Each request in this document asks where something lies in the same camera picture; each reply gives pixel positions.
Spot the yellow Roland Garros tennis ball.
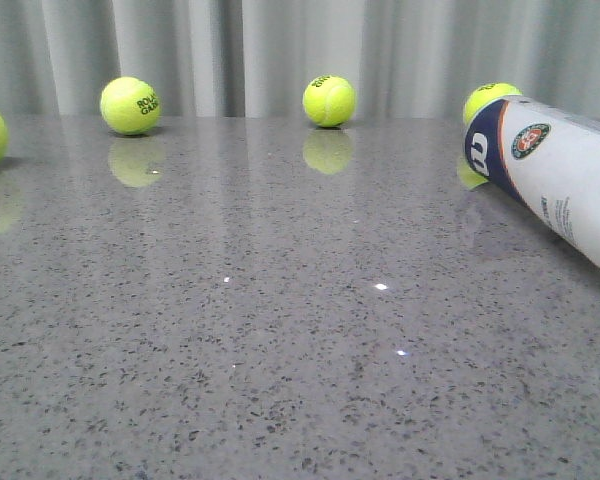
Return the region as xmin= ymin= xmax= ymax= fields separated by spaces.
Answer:
xmin=100 ymin=76 xmax=161 ymax=135

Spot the right yellow tennis ball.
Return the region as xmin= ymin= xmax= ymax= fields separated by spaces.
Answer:
xmin=463 ymin=82 xmax=522 ymax=126

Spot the middle yellow tennis ball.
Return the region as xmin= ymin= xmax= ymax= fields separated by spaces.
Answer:
xmin=302 ymin=75 xmax=356 ymax=128

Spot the grey pleated curtain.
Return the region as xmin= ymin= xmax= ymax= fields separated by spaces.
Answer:
xmin=0 ymin=1 xmax=600 ymax=118

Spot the white blue tennis ball can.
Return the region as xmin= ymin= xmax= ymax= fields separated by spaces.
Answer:
xmin=464 ymin=95 xmax=600 ymax=268

